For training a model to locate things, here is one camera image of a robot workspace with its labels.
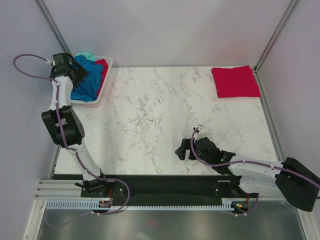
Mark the right aluminium frame post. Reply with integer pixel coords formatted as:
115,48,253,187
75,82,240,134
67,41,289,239
253,0,300,72

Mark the mint green t shirt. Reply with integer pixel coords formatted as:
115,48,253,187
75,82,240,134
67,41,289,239
75,51,98,62

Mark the white plastic laundry basket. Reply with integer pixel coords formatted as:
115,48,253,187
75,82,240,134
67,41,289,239
71,52,113,105

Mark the left aluminium frame post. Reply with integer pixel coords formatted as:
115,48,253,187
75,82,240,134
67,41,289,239
34,0,71,54

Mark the folded red t shirt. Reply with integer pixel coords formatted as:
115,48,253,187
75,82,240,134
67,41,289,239
211,65,261,98

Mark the aluminium frame post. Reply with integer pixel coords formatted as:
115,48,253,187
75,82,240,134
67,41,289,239
253,0,300,72
34,0,71,54

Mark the white slotted cable duct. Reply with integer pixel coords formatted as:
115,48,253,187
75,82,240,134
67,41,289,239
45,199,234,211

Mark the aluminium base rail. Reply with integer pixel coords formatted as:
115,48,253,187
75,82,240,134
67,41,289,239
35,179,82,200

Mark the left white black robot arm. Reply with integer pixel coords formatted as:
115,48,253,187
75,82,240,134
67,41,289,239
41,53,111,198

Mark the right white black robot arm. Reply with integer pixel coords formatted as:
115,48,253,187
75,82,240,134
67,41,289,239
175,137,320,212

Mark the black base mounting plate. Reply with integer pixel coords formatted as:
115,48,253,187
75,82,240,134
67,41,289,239
81,174,260,207

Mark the blue t shirt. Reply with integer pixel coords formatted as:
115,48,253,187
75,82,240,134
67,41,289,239
71,55,103,102

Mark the crumpled magenta t shirt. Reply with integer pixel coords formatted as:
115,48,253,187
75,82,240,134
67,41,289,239
95,58,109,96

